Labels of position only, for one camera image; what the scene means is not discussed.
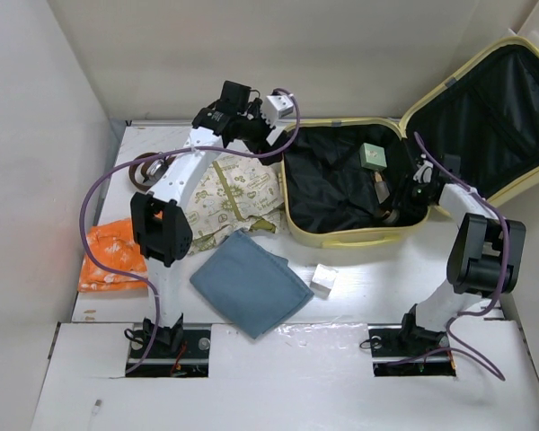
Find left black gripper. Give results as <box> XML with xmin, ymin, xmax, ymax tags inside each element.
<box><xmin>236</xmin><ymin>99</ymin><xmax>288</xmax><ymax>165</ymax></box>

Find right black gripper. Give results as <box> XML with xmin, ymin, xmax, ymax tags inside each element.
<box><xmin>382</xmin><ymin>172</ymin><xmax>437</xmax><ymax>219</ymax></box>

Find clear gold pump bottle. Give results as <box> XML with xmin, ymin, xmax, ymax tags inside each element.
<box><xmin>373</xmin><ymin>171</ymin><xmax>391</xmax><ymax>204</ymax></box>

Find green cosmetic box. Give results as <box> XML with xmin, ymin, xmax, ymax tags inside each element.
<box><xmin>359</xmin><ymin>143</ymin><xmax>387</xmax><ymax>172</ymax></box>

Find white cosmetic box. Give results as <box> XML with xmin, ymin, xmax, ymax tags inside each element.
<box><xmin>310</xmin><ymin>264</ymin><xmax>339</xmax><ymax>298</ymax></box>

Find blue denim cloth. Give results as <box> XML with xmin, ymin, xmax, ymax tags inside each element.
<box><xmin>190</xmin><ymin>231</ymin><xmax>314</xmax><ymax>339</ymax></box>

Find orange patterned cloth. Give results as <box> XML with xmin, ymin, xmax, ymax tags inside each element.
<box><xmin>77</xmin><ymin>218</ymin><xmax>147</xmax><ymax>293</ymax></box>

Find gold lid cosmetic jar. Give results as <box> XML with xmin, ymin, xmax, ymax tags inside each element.
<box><xmin>378</xmin><ymin>208</ymin><xmax>401</xmax><ymax>226</ymax></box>

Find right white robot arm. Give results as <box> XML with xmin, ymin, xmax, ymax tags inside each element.
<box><xmin>396</xmin><ymin>154</ymin><xmax>526</xmax><ymax>354</ymax></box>

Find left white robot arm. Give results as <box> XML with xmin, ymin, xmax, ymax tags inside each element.
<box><xmin>130</xmin><ymin>81</ymin><xmax>300</xmax><ymax>356</ymax></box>

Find yellow suitcase black lining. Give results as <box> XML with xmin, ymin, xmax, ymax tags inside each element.
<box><xmin>281</xmin><ymin>37</ymin><xmax>539</xmax><ymax>248</ymax></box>

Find cream cartoon print cloth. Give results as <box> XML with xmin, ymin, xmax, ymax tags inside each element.
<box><xmin>185</xmin><ymin>154</ymin><xmax>284</xmax><ymax>255</ymax></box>

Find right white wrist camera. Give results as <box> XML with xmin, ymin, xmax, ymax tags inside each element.
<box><xmin>413</xmin><ymin>160</ymin><xmax>434</xmax><ymax>184</ymax></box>

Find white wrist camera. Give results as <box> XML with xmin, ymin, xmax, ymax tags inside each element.
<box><xmin>261</xmin><ymin>94</ymin><xmax>295</xmax><ymax>125</ymax></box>
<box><xmin>413</xmin><ymin>160</ymin><xmax>434</xmax><ymax>184</ymax></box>

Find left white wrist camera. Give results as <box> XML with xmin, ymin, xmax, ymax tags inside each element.
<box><xmin>261</xmin><ymin>94</ymin><xmax>295</xmax><ymax>125</ymax></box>

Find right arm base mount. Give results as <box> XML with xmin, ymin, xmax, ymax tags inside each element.
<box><xmin>359</xmin><ymin>313</ymin><xmax>456</xmax><ymax>377</ymax></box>

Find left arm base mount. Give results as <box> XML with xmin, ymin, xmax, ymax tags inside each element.
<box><xmin>124</xmin><ymin>317</ymin><xmax>212</xmax><ymax>378</ymax></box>

